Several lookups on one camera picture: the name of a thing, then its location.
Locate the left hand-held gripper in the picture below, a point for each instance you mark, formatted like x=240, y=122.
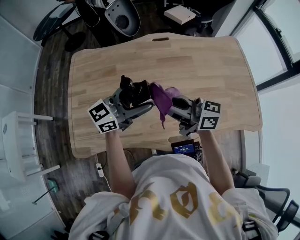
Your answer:
x=110, y=114

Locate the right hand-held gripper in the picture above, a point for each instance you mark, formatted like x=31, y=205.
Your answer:
x=207, y=117

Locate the purple cloth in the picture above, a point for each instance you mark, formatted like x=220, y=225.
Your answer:
x=161, y=98

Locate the person's left forearm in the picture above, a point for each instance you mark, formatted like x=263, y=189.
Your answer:
x=118, y=161

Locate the person's right forearm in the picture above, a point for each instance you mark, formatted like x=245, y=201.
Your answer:
x=216, y=161

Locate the small black screen device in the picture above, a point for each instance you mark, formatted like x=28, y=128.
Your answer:
x=182, y=147

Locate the white power strip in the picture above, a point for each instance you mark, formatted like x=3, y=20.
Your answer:
x=100, y=169

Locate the white gold-print t-shirt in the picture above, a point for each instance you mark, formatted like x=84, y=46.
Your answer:
x=178, y=199

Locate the flat white box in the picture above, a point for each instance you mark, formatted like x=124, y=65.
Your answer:
x=179, y=14

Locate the round black glass table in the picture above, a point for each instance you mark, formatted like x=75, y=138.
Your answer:
x=55, y=21

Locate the white stool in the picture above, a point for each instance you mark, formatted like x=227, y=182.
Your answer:
x=16, y=145

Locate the white cabinet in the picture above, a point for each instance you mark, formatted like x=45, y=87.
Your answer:
x=16, y=54

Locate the black mesh office chair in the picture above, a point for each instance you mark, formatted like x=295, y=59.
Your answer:
x=269, y=199

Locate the black harness buckle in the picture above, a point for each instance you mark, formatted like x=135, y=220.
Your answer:
x=99, y=235
x=250, y=230

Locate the black window frame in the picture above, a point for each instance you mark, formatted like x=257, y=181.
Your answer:
x=276, y=35

